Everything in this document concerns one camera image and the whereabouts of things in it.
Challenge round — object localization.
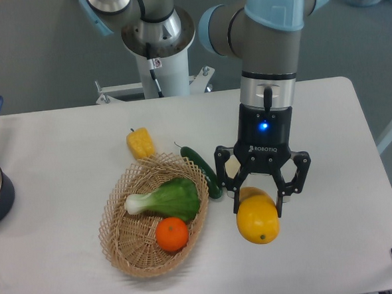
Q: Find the orange tangerine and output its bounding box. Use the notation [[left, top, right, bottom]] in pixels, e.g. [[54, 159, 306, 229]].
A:
[[155, 217, 189, 253]]

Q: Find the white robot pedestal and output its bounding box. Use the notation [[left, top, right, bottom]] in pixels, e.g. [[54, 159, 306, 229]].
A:
[[95, 50, 215, 105]]

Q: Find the woven wicker basket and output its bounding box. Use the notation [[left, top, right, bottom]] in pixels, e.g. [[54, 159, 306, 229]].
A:
[[99, 153, 209, 277]]

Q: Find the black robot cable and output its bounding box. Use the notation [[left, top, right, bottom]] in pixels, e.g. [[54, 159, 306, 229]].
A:
[[133, 0, 165, 100]]

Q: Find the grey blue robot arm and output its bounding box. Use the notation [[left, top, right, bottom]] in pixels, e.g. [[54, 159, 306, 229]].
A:
[[79, 0, 329, 211]]

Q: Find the yellow bell pepper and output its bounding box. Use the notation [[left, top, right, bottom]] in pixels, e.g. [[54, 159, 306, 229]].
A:
[[126, 128, 155, 160]]

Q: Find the green bok choy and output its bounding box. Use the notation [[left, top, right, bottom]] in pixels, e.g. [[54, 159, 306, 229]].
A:
[[124, 178, 200, 222]]

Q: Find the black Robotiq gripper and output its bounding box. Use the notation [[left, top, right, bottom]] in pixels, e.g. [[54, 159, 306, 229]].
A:
[[214, 104, 312, 217]]

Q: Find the green cucumber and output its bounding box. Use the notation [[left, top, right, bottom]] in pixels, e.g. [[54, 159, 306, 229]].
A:
[[175, 143, 223, 200]]

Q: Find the yellow mango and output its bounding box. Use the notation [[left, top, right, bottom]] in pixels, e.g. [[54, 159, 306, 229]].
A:
[[236, 186, 280, 244]]

